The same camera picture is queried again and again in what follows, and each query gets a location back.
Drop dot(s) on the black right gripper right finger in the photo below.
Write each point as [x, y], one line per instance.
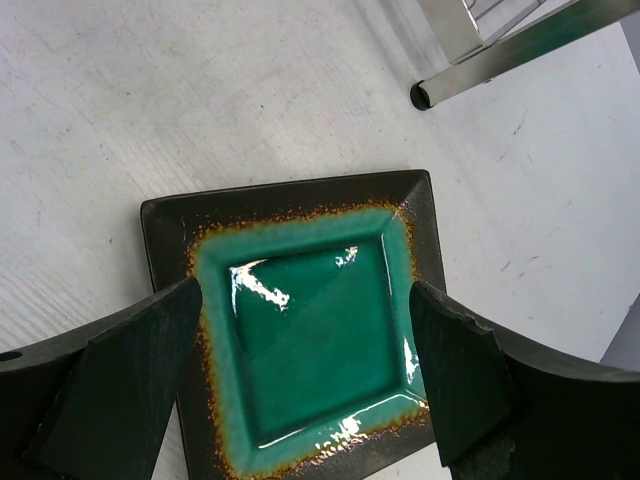
[504, 406]

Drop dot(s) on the black right gripper left finger pad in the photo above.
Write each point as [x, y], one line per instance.
[95, 401]

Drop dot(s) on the green square plate dark rim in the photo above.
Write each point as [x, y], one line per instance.
[304, 364]

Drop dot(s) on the two-tier steel dish rack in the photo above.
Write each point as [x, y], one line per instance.
[474, 60]

